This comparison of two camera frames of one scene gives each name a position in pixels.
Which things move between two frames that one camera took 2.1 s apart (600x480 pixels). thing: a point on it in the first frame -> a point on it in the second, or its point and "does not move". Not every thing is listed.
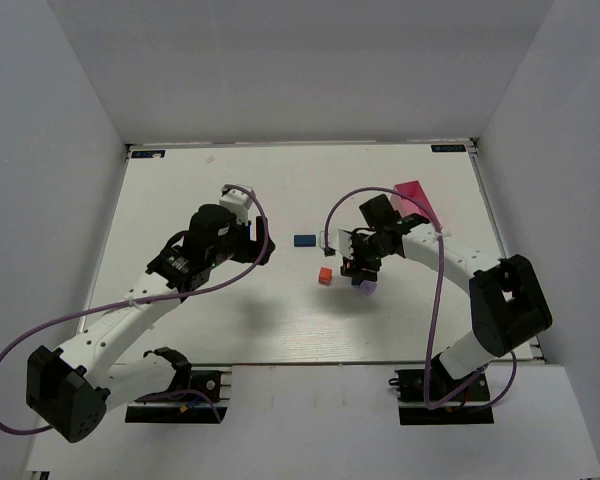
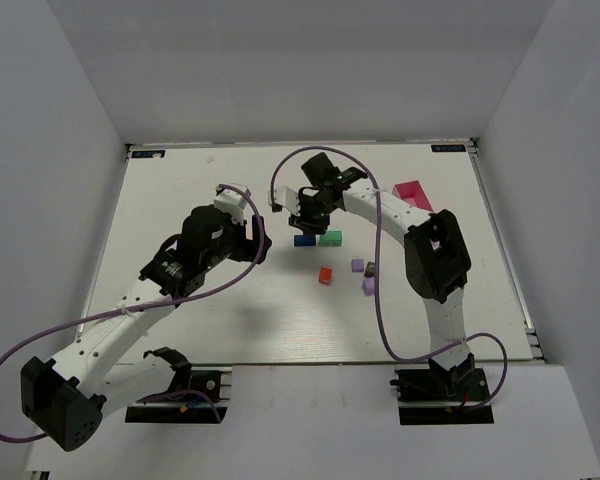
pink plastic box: x=406 y=206 does not move
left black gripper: x=255 y=240 does not move
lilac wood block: x=368 y=287 does not move
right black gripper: x=358 y=264 -> x=307 y=220
